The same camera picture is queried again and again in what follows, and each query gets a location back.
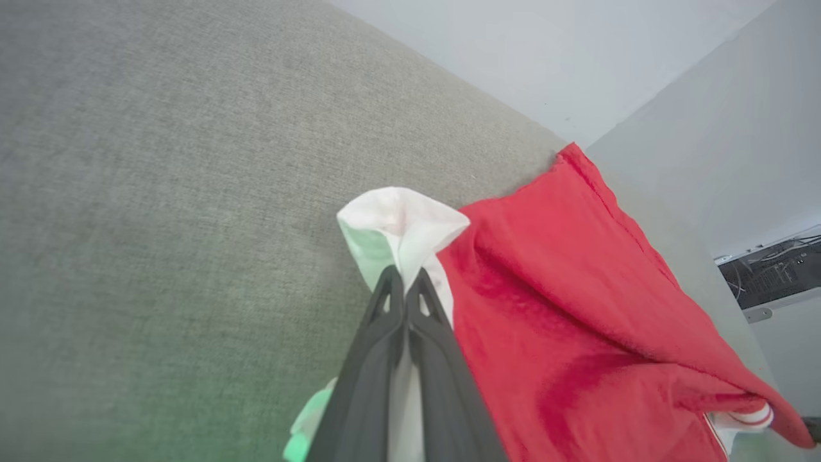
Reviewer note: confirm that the red and white garment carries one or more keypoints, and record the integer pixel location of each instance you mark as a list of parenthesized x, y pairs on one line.
[(564, 308)]

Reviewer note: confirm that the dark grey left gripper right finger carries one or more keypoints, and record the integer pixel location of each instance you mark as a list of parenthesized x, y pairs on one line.
[(449, 398)]

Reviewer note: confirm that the small metal bracket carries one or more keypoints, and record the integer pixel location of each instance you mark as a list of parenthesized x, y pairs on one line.
[(758, 315)]

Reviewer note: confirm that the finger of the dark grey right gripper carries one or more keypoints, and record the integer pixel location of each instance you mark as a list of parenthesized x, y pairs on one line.
[(813, 428)]

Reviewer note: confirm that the grey fabric sofa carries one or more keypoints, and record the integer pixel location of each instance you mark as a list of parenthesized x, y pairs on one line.
[(160, 192)]

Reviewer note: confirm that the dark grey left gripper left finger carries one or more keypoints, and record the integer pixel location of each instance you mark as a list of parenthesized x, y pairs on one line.
[(365, 378)]

